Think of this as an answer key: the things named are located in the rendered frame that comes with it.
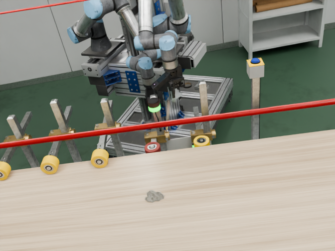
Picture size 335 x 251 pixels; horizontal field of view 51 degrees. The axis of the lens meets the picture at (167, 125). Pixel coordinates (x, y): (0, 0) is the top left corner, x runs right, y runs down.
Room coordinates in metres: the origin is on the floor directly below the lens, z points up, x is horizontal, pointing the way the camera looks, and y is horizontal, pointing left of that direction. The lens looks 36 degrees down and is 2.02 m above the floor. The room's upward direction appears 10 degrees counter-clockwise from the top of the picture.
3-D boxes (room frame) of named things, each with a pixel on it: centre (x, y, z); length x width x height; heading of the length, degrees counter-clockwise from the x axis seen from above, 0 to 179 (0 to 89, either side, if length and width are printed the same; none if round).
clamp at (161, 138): (1.51, 0.07, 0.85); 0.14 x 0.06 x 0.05; 85
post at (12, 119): (1.57, 0.79, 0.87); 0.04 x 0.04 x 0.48; 85
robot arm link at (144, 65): (1.81, 0.06, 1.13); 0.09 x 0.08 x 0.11; 37
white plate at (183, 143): (1.53, 0.01, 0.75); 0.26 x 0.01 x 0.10; 85
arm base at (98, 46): (2.43, 0.37, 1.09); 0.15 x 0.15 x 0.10
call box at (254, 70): (1.47, -0.46, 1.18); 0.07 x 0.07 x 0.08; 85
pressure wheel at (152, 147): (1.37, 0.10, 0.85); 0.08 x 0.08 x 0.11
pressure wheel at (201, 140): (1.35, -0.15, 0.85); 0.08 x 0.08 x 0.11
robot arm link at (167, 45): (1.59, -0.07, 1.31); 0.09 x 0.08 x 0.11; 168
